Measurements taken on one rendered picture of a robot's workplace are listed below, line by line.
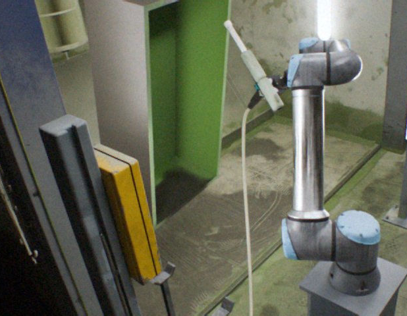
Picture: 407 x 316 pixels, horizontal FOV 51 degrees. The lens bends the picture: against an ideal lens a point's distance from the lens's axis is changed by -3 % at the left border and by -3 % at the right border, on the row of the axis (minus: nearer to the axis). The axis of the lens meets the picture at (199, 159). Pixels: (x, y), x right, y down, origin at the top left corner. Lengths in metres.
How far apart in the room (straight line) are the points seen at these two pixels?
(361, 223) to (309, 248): 0.20
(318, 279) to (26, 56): 1.27
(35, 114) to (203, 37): 1.32
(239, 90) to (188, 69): 1.69
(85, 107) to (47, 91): 2.10
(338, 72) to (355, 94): 2.27
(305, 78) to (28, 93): 0.89
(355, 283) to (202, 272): 1.21
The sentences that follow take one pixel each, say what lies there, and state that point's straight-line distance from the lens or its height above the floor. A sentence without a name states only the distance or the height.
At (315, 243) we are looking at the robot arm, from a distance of 1.58.
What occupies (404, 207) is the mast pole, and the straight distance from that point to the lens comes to 3.08.
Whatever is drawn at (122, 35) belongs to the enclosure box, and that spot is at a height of 1.51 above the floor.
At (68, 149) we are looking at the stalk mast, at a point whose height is 1.61.
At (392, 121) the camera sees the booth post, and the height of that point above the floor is 0.28.
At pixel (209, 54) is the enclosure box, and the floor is 1.24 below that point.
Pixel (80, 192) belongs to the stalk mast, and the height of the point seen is 1.53.
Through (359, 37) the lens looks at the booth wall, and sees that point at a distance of 3.67.
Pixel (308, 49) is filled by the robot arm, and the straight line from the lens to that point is 2.13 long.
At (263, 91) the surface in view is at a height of 1.18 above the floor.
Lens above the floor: 1.90
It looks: 29 degrees down
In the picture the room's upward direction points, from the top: 8 degrees counter-clockwise
